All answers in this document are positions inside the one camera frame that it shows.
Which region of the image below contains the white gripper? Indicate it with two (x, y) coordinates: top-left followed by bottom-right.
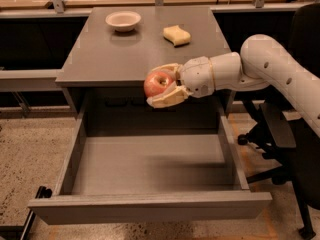
(147, 57), (215, 108)

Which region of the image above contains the red apple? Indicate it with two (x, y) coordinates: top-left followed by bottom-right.
(144, 71), (174, 97)

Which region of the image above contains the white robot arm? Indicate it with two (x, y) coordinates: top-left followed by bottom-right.
(144, 35), (320, 136)

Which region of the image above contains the grey cabinet counter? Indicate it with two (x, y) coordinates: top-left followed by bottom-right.
(55, 5), (245, 118)

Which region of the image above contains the grey open top drawer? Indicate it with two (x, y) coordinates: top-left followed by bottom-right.
(27, 113), (273, 226)

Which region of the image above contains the yellow sponge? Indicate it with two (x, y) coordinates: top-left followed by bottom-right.
(163, 25), (191, 47)

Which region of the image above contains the white bowl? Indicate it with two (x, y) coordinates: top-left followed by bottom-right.
(105, 11), (141, 32)

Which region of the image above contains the black office chair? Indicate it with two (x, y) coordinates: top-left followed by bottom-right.
(238, 3), (320, 240)

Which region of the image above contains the black cart frame leg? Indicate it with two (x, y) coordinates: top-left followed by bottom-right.
(0, 186), (52, 240)

